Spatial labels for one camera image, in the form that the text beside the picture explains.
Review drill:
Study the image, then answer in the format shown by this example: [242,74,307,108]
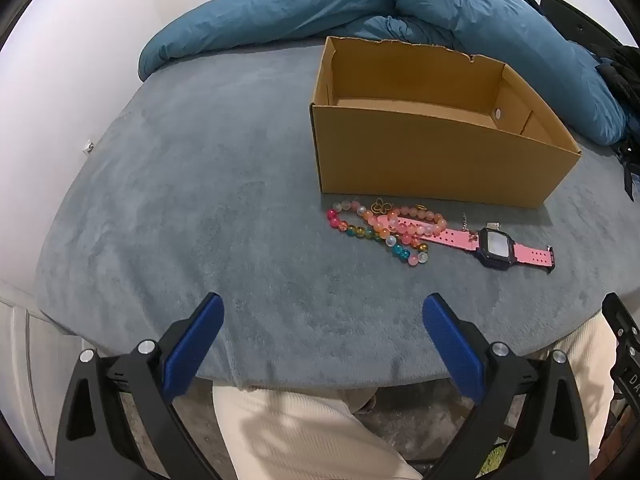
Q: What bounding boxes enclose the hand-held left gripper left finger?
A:
[54,292,236,480]

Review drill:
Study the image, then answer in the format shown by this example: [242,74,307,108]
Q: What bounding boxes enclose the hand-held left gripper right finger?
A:
[421,293,592,480]

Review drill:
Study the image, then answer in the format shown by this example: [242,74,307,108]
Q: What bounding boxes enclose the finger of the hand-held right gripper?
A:
[601,292,640,361]

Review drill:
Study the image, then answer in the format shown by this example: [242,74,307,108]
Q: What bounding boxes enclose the pink strap digital watch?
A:
[376,215,557,274]

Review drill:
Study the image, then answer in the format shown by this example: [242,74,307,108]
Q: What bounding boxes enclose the multicolour bead bracelet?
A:
[326,201,431,267]

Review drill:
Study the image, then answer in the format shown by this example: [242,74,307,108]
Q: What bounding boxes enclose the pink orange bead bracelet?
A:
[362,205,448,248]

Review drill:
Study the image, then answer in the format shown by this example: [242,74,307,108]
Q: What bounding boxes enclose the brown cardboard box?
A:
[308,36,582,210]

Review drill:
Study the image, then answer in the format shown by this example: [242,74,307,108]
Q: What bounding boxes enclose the person's right leg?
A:
[537,310,618,461]

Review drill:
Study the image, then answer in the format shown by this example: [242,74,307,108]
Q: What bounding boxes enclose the person's leg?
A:
[537,310,618,461]
[212,385,426,480]

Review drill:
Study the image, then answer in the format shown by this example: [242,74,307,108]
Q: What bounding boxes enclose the grey plush blanket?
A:
[34,42,640,391]

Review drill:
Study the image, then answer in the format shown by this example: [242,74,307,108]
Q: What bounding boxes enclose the person's left leg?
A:
[212,385,426,480]

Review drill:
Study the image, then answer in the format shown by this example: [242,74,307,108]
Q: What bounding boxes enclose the white door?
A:
[0,280,83,466]

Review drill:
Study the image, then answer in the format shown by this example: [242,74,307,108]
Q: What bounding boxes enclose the black clothing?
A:
[587,45,640,201]

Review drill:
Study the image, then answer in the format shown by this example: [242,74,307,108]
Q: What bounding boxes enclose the dark headboard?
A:
[540,0,623,56]

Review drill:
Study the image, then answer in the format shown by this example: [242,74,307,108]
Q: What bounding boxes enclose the blue duvet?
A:
[138,0,628,146]

